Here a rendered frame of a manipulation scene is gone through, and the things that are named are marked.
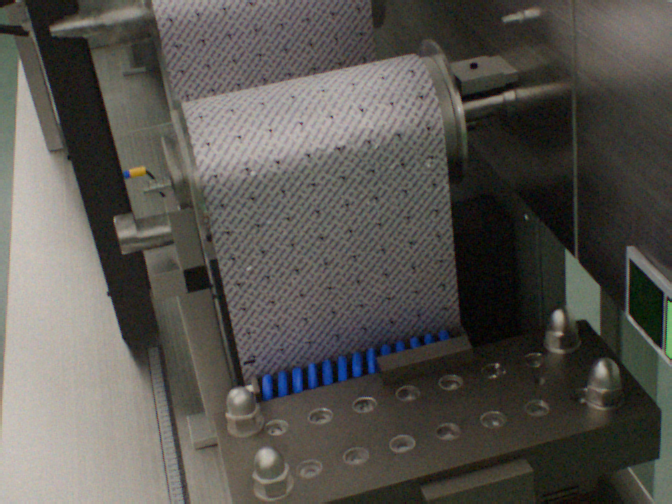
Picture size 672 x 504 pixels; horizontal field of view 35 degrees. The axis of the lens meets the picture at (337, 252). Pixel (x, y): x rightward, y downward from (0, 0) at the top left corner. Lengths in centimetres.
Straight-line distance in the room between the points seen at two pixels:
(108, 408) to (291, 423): 36
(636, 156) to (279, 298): 39
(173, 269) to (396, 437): 29
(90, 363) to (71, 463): 19
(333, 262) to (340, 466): 20
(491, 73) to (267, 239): 27
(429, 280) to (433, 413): 14
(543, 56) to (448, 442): 36
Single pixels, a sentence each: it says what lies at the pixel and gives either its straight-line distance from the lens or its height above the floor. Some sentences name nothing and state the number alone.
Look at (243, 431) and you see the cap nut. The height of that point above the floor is 104.
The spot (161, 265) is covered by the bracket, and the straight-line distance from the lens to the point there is 111.
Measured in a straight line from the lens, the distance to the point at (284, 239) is 102.
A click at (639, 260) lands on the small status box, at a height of 122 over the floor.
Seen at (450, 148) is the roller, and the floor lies 124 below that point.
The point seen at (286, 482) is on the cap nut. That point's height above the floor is 104.
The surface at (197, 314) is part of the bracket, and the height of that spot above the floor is 107.
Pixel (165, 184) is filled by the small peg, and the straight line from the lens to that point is 101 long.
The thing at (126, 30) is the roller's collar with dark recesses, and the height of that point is 133.
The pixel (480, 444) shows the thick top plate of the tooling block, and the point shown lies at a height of 103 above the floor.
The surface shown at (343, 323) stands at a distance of 108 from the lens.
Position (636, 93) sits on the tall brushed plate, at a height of 135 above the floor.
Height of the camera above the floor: 169
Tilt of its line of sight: 31 degrees down
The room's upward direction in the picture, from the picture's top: 9 degrees counter-clockwise
